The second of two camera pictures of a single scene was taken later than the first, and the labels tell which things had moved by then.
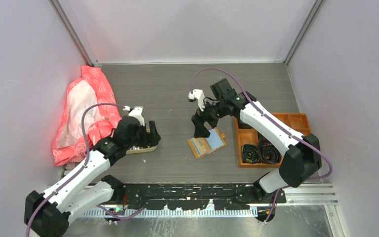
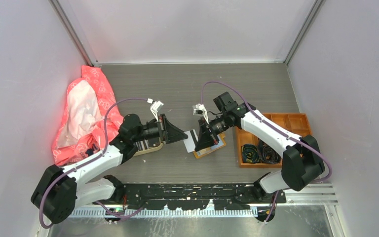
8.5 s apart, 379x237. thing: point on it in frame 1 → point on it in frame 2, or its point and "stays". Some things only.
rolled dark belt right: x=268 y=154 stays
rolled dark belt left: x=250 y=153 stays
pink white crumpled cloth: x=89 y=92 stays
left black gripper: x=152 y=139 → x=170 y=133
